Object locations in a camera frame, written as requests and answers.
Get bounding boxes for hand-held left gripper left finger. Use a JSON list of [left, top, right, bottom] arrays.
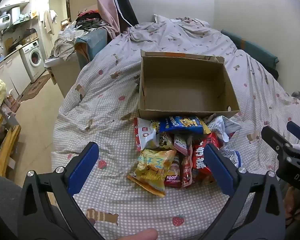
[[16, 141, 105, 240]]

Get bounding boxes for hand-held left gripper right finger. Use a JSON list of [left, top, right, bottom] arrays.
[[199, 142, 288, 240]]

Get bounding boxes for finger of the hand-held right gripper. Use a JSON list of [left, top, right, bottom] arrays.
[[287, 121, 300, 147], [261, 125, 291, 159]]

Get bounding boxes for striped white snack packet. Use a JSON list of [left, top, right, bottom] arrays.
[[220, 147, 241, 168]]

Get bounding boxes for red strip snack packet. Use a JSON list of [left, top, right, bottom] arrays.
[[181, 152, 194, 188]]

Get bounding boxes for white and blue snack packet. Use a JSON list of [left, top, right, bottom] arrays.
[[207, 115, 242, 142]]

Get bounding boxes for pink and white snack packet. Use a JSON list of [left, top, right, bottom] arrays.
[[174, 134, 193, 155]]

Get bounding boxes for maroon snack packet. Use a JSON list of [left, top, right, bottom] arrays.
[[164, 155, 183, 188]]

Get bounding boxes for yellow cartoon snack packet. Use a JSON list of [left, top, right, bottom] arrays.
[[159, 132, 177, 150]]

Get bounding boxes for white red label snack packet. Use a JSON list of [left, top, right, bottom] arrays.
[[134, 117, 163, 152]]

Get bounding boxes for cardboard box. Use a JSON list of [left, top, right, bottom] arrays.
[[137, 49, 240, 119]]

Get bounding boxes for person's left hand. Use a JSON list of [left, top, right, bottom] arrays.
[[116, 228, 158, 240]]

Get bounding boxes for wooden drying rack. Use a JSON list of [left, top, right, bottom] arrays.
[[0, 115, 22, 178]]

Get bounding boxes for person's grey pants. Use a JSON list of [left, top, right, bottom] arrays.
[[0, 174, 65, 240]]

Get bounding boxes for brown patterned rug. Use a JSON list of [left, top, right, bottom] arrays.
[[20, 74, 52, 102]]

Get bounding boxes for white side table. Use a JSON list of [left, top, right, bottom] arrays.
[[44, 52, 82, 98]]

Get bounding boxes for white kitchen base cabinets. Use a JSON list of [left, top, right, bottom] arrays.
[[0, 52, 32, 95]]

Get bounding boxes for white washing machine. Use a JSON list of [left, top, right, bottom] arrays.
[[19, 40, 46, 83]]

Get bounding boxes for teal padded bed end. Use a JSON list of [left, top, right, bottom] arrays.
[[74, 29, 108, 65]]

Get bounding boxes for pile of white clothes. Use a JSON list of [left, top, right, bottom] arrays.
[[51, 24, 85, 60]]

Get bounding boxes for brown cardboard carton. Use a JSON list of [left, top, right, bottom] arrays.
[[20, 31, 38, 46]]

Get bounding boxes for pile of dark clothes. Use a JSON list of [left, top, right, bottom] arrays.
[[75, 10, 108, 33]]

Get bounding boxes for hanging cream towel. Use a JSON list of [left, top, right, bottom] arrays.
[[39, 9, 57, 35]]

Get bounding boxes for white pillow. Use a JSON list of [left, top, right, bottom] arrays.
[[154, 14, 180, 24]]

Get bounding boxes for pink curtain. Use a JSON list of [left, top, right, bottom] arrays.
[[93, 0, 120, 39]]

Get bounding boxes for black curtain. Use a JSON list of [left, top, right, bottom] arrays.
[[109, 0, 139, 28]]

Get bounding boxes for white water heater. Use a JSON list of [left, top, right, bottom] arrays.
[[0, 12, 12, 34]]

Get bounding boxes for white cylindrical container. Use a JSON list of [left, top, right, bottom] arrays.
[[11, 6, 22, 22]]

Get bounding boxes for white wall cabinet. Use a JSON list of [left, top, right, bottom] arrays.
[[0, 0, 30, 9]]

